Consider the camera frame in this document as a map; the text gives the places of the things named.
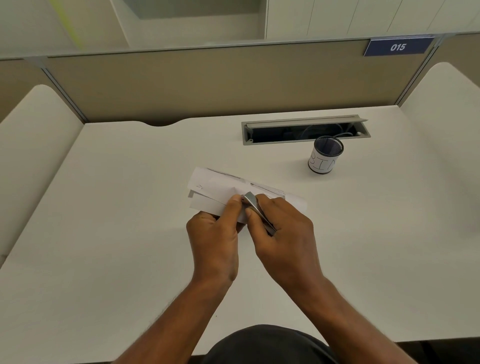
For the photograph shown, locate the person's left hand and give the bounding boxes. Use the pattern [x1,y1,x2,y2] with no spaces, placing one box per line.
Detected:
[186,194,245,288]

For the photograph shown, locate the person's right hand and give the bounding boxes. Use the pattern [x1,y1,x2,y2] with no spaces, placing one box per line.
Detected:
[245,194,325,298]

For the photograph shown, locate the white printed paper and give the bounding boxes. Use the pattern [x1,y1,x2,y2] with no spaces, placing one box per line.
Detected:
[187,167,308,224]

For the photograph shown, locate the person's right forearm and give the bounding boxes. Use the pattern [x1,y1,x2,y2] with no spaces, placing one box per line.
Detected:
[290,275,418,364]

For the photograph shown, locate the person's left forearm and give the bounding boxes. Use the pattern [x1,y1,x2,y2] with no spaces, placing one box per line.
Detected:
[112,278,235,364]

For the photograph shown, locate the white handwritten paper label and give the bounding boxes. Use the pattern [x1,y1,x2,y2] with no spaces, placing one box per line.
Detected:
[308,145,340,175]

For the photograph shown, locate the dark mesh pen cup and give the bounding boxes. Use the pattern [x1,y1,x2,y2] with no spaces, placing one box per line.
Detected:
[308,136,344,175]

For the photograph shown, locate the person's dark shirt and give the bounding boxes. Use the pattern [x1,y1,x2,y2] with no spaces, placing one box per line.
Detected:
[200,324,339,364]

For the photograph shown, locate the beige desk partition panel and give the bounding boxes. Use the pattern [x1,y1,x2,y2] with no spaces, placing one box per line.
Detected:
[44,39,433,127]

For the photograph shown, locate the white open shelf cabinet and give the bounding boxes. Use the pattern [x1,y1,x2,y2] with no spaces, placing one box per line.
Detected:
[109,0,269,49]

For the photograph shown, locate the white rounded side divider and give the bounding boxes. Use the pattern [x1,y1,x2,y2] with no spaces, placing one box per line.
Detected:
[399,62,480,229]
[0,84,84,265]

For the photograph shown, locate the blue number sign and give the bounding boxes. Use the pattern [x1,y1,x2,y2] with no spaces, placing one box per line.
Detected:
[363,35,436,58]

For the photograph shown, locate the white cabinet doors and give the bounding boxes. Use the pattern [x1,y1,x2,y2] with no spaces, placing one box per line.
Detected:
[265,0,480,41]

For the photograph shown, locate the grey desk cable tray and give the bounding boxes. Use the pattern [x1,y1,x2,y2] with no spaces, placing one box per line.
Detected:
[241,115,371,146]

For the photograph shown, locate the grey cable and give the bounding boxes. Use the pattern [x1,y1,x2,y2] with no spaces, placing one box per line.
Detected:
[300,124,359,139]

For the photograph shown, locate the grey partition frame rail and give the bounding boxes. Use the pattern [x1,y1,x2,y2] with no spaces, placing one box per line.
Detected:
[0,32,480,61]

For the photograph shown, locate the grey partition post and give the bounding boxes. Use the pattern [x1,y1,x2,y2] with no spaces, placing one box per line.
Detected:
[395,35,448,107]
[32,56,89,124]

